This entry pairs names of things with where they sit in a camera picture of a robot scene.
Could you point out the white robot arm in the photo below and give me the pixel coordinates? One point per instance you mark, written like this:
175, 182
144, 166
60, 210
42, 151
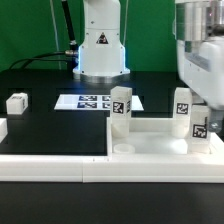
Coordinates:
199, 32

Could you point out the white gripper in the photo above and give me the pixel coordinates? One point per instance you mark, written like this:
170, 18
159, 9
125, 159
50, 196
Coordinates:
203, 72

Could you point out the white sheet with markers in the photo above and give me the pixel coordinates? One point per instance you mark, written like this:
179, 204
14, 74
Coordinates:
82, 102

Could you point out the white U-shaped obstacle fence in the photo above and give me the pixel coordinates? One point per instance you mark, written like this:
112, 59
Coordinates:
113, 168

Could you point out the white square table top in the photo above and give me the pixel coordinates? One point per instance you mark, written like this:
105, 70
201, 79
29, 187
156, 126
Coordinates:
154, 136

